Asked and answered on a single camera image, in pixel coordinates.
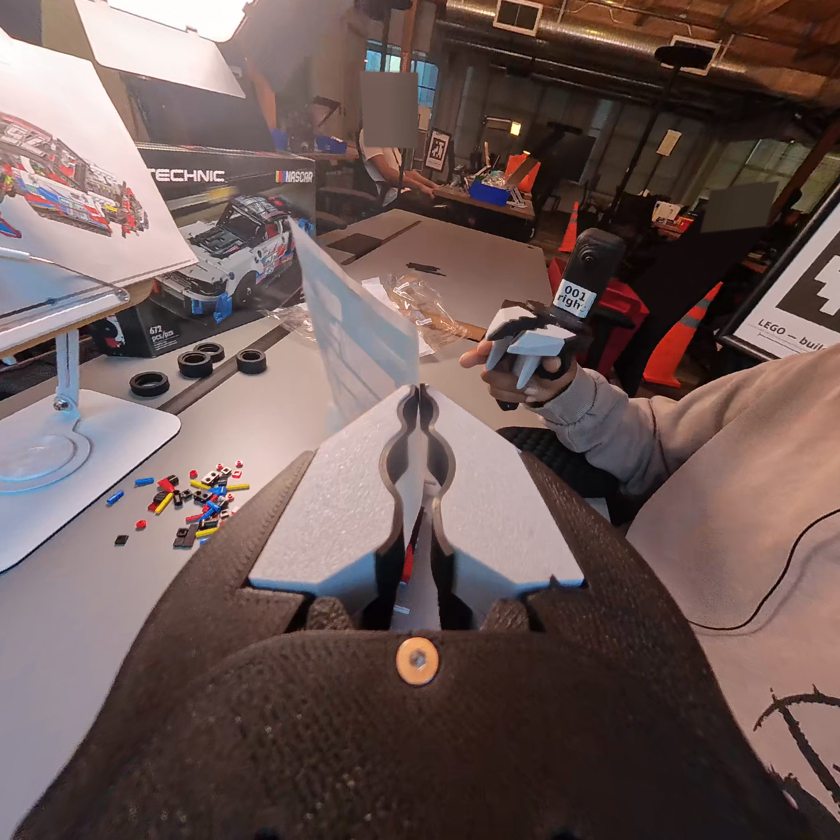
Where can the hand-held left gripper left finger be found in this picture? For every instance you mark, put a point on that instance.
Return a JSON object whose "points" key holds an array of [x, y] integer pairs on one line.
{"points": [[328, 518]]}

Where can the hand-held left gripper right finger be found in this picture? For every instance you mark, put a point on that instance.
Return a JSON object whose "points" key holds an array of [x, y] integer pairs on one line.
{"points": [[505, 518]]}

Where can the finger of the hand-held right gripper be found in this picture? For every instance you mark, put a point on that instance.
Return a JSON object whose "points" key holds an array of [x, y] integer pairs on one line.
{"points": [[502, 328], [544, 341]]}

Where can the lego sticker sheet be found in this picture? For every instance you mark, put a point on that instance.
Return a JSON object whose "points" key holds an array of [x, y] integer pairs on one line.
{"points": [[354, 328]]}

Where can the person's right forearm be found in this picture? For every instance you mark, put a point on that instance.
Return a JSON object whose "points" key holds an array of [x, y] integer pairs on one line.
{"points": [[610, 426]]}

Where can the pile of colourful lego pieces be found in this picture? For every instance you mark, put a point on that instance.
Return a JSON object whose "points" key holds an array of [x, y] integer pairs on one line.
{"points": [[197, 499]]}

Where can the black lego tire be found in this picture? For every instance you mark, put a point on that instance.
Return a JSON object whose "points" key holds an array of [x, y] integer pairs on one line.
{"points": [[195, 365], [149, 384], [210, 351], [251, 361]]}

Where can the black lego set box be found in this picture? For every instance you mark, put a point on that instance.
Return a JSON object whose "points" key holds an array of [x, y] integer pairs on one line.
{"points": [[216, 197]]}

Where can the lego instruction booklet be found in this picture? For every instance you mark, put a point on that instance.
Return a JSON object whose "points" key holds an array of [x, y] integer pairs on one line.
{"points": [[65, 164]]}

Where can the person's right hand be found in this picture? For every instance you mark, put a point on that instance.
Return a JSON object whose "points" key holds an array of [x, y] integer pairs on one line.
{"points": [[472, 358]]}

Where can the small orange traffic cone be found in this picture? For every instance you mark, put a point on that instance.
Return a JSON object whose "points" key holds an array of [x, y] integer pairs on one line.
{"points": [[571, 229]]}

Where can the red plastic crate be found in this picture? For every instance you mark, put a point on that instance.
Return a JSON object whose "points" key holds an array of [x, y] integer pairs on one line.
{"points": [[620, 295]]}

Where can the crumpled clear plastic bags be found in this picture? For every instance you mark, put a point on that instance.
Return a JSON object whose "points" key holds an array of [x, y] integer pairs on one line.
{"points": [[426, 308]]}

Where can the black mesh armrest pad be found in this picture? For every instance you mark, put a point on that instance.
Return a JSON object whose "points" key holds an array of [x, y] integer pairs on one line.
{"points": [[564, 459]]}

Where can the small blue parts bin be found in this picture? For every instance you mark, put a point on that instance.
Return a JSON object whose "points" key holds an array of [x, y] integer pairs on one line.
{"points": [[489, 193]]}

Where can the large orange traffic cone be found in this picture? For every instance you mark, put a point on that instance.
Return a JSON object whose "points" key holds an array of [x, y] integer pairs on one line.
{"points": [[682, 341]]}

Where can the small white tag sign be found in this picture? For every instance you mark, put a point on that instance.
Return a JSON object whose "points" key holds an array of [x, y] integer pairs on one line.
{"points": [[438, 149]]}

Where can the framed black white tag sign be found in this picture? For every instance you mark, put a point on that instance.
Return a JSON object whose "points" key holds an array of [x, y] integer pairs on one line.
{"points": [[807, 289]]}

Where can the black light stand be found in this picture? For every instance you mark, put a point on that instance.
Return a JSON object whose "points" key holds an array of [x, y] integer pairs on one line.
{"points": [[682, 56]]}

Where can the white book stand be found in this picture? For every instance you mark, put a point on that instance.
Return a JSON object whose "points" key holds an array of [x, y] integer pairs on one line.
{"points": [[98, 446]]}

